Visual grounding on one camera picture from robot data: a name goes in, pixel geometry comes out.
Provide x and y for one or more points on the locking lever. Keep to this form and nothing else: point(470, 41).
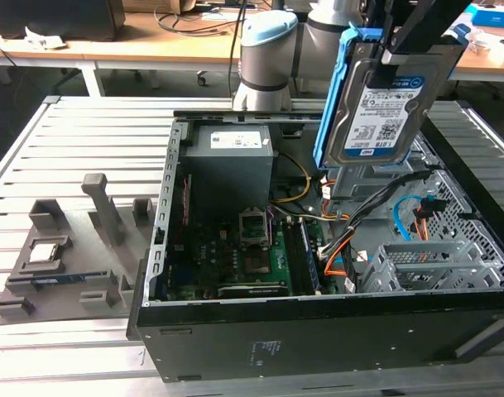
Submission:
point(271, 225)

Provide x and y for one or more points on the grey disk bay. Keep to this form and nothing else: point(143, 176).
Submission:
point(425, 269)

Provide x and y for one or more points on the loose blue RAM stick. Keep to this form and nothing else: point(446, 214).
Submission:
point(69, 278)

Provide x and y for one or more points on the black graphics card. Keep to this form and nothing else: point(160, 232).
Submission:
point(251, 290)

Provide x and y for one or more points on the CPU socket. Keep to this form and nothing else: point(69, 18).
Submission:
point(257, 264)

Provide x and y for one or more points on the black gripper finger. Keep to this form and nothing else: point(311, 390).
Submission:
point(425, 29)
point(380, 20)

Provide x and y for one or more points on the grey parts rack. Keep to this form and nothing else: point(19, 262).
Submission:
point(90, 256)

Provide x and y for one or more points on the grey drive cage blue tabs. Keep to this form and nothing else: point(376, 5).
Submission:
point(359, 182)

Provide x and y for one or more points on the wooden desk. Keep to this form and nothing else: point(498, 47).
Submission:
point(152, 45)

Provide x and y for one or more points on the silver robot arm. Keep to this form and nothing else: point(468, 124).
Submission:
point(268, 54)

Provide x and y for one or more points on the blue cardboard box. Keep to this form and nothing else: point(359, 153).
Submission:
point(493, 14)

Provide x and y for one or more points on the silver CPU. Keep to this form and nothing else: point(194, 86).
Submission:
point(44, 251)

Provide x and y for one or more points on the hard disk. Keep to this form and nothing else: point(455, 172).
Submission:
point(380, 124)

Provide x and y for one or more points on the large black box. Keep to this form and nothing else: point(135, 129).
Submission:
point(69, 18)

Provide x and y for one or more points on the grey power supply unit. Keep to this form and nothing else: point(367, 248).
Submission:
point(227, 173)

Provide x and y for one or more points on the crumpled white paper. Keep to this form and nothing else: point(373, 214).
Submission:
point(44, 39)

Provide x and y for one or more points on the installed blue RAM stick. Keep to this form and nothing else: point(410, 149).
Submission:
point(311, 260)

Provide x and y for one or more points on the green motherboard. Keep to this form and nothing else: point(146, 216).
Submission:
point(222, 256)

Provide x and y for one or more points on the black open PC case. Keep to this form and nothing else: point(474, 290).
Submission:
point(318, 339)

